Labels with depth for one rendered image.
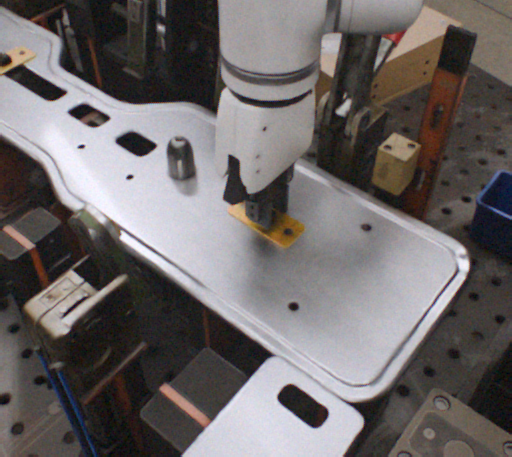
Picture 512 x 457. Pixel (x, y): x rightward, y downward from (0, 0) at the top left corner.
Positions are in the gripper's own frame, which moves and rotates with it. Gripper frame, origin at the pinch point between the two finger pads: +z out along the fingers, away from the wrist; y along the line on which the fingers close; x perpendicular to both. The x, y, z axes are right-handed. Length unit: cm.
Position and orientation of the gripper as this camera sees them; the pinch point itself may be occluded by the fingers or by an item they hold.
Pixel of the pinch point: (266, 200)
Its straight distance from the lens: 65.6
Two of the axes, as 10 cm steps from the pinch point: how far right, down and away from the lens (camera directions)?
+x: 7.7, 4.6, -4.4
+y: -6.4, 5.5, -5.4
